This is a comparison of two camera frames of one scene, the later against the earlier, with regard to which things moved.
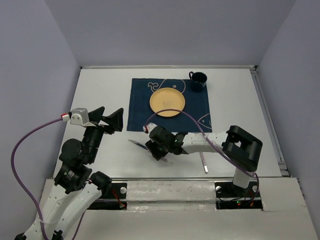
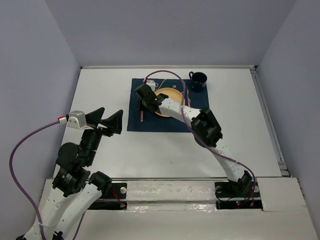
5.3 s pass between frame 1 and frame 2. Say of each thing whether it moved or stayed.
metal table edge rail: stayed
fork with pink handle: moved
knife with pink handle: moved
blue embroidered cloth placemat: stayed
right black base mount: stayed
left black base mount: stayed
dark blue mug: stayed
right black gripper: moved
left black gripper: stayed
